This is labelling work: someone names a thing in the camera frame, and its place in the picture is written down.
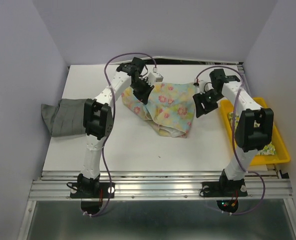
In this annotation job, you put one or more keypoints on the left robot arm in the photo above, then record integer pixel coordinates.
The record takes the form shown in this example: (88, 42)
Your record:
(98, 121)

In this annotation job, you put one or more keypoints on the pastel floral skirt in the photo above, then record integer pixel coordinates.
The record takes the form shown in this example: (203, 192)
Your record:
(170, 109)

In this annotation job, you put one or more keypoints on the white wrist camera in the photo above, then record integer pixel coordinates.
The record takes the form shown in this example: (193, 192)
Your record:
(154, 77)
(203, 86)

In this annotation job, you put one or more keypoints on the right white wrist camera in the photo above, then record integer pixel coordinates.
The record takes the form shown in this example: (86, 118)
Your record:
(203, 86)

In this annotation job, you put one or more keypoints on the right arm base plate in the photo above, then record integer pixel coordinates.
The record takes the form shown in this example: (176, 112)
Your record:
(227, 196)

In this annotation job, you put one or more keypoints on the aluminium rail frame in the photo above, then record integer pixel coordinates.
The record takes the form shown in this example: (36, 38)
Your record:
(149, 185)

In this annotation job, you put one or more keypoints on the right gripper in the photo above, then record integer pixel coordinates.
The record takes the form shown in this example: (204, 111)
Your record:
(198, 98)

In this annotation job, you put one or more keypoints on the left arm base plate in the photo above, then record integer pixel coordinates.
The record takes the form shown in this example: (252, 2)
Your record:
(93, 201)

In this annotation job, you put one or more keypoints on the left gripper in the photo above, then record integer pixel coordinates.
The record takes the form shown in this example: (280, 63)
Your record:
(144, 97)

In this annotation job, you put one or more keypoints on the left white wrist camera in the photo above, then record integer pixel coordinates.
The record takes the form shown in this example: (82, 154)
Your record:
(154, 77)

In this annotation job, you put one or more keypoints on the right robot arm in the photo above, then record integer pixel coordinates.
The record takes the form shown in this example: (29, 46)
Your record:
(252, 129)

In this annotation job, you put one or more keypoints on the lemon print skirt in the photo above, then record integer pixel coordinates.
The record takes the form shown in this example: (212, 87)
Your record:
(268, 150)

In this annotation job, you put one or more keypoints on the folded grey skirt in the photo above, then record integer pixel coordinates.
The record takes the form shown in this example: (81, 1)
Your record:
(64, 119)

